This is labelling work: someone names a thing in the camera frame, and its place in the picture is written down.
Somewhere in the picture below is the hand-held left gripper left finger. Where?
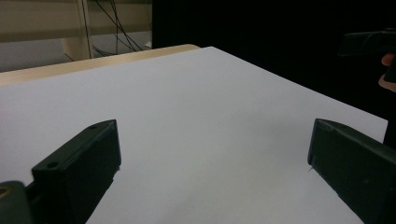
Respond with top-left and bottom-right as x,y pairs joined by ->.
31,119 -> 122,224

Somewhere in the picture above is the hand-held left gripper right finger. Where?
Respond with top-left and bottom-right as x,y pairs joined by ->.
307,118 -> 396,224

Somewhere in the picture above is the black curtain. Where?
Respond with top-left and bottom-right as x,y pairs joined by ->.
151,0 -> 396,147

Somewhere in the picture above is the light wooden shelf unit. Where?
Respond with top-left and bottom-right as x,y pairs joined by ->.
0,0 -> 153,73

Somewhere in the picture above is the black cable bundle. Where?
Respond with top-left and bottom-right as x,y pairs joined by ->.
83,0 -> 145,59

